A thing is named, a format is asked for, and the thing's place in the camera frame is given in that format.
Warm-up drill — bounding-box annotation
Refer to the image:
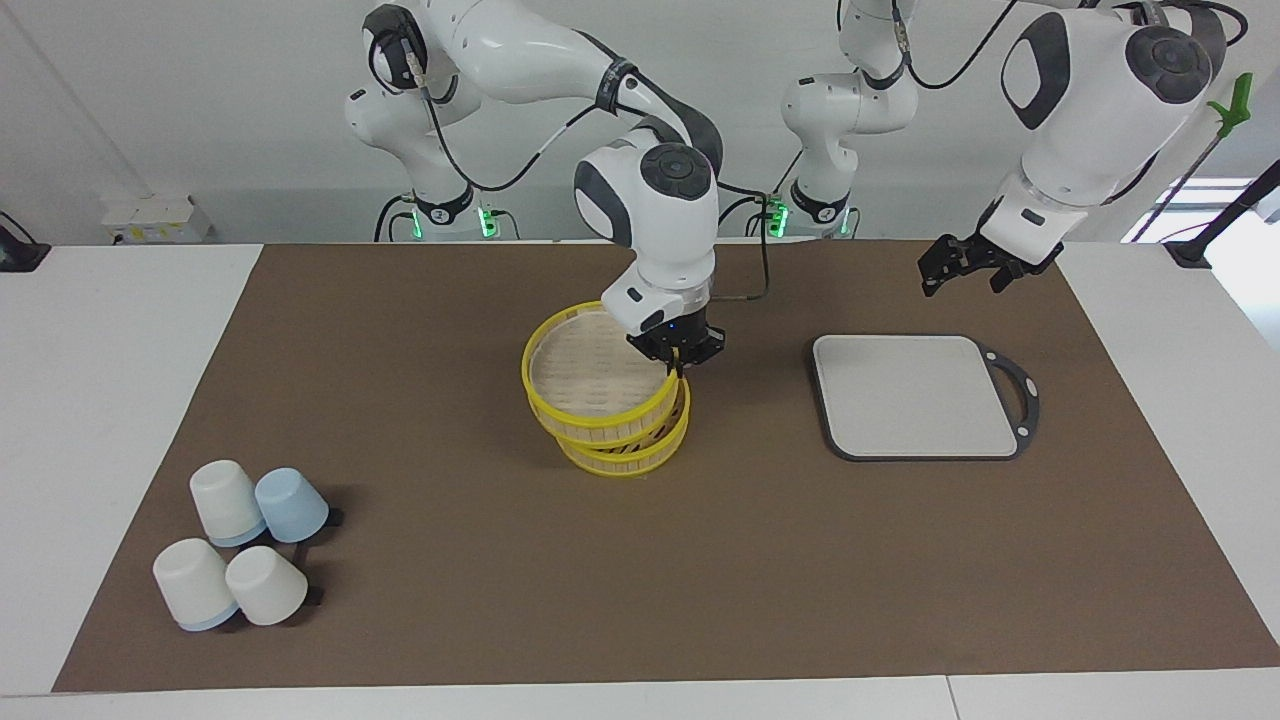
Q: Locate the yellow steamer basket with liner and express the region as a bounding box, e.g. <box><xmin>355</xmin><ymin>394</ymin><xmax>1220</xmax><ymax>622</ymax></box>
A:
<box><xmin>520</xmin><ymin>301</ymin><xmax>683</xmax><ymax>442</ymax></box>

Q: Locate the white mesh steamer liner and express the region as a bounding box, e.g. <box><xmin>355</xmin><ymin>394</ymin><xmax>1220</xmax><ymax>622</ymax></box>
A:
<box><xmin>529</xmin><ymin>316</ymin><xmax>670</xmax><ymax>408</ymax></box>

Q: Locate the white cutting board grey rim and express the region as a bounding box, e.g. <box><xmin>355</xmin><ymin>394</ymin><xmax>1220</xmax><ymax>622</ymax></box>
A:
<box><xmin>811</xmin><ymin>333</ymin><xmax>1042</xmax><ymax>463</ymax></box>

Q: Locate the brown table mat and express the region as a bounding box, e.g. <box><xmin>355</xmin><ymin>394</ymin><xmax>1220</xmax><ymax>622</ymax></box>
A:
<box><xmin>52</xmin><ymin>240</ymin><xmax>1280</xmax><ymax>694</ymax></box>

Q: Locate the black pole stand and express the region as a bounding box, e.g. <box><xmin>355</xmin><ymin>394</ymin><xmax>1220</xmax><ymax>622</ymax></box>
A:
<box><xmin>1164</xmin><ymin>158</ymin><xmax>1280</xmax><ymax>270</ymax></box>

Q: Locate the green clamp on grey pole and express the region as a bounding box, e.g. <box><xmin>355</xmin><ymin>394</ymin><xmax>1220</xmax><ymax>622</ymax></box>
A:
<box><xmin>1130</xmin><ymin>72</ymin><xmax>1255</xmax><ymax>244</ymax></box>

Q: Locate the light blue plastic cup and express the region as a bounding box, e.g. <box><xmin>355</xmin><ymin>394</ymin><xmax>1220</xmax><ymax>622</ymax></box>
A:
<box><xmin>254</xmin><ymin>467</ymin><xmax>330</xmax><ymax>544</ymax></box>

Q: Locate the cream plastic cup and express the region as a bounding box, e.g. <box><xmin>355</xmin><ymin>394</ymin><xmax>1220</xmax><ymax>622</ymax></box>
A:
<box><xmin>225</xmin><ymin>545</ymin><xmax>309</xmax><ymax>627</ymax></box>

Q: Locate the white plastic cup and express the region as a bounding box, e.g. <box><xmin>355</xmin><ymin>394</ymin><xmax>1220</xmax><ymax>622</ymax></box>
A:
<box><xmin>152</xmin><ymin>537</ymin><xmax>241</xmax><ymax>633</ymax></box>
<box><xmin>189</xmin><ymin>459</ymin><xmax>268</xmax><ymax>548</ymax></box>

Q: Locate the white box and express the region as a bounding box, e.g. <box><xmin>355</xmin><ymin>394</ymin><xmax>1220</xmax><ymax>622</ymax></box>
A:
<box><xmin>100</xmin><ymin>194</ymin><xmax>214</xmax><ymax>245</ymax></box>

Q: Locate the black base cable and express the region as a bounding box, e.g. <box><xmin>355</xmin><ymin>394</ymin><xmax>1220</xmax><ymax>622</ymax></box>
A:
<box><xmin>373</xmin><ymin>193</ymin><xmax>417</xmax><ymax>244</ymax></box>
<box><xmin>716</xmin><ymin>148</ymin><xmax>803</xmax><ymax>241</ymax></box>

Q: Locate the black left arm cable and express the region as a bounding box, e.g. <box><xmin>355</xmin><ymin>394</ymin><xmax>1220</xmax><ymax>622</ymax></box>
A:
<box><xmin>893</xmin><ymin>0</ymin><xmax>1251</xmax><ymax>93</ymax></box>

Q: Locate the black clamp mount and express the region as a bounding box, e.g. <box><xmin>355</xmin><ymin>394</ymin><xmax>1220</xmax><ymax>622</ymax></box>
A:
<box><xmin>0</xmin><ymin>211</ymin><xmax>52</xmax><ymax>274</ymax></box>

